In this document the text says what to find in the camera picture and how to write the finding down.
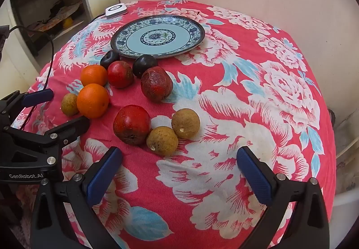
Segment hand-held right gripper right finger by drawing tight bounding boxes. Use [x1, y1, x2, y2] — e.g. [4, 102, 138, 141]
[236, 146, 330, 249]

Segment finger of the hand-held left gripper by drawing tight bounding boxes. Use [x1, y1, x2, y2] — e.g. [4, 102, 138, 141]
[42, 116, 91, 152]
[0, 88, 54, 126]

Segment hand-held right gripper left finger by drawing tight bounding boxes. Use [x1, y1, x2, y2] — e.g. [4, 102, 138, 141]
[30, 146, 124, 249]

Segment brown longan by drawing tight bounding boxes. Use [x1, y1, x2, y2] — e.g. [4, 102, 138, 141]
[61, 93, 80, 116]
[171, 108, 200, 139]
[146, 126, 179, 156]

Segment orange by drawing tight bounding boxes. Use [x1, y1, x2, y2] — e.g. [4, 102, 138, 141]
[80, 65, 108, 87]
[76, 83, 110, 119]

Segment large red apple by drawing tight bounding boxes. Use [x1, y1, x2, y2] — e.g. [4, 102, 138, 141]
[113, 105, 151, 145]

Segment dark plum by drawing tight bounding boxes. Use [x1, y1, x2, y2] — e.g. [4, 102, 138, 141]
[132, 54, 159, 78]
[100, 50, 120, 69]

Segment red hawthorn fruit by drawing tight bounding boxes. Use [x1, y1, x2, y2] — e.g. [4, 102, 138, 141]
[140, 66, 173, 103]

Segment blue patterned plate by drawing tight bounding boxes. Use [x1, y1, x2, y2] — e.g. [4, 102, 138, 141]
[110, 14, 206, 59]

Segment red floral tablecloth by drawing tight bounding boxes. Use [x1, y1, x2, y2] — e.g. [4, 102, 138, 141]
[13, 0, 337, 249]

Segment white square device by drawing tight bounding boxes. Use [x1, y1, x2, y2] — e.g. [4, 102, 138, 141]
[105, 2, 127, 18]

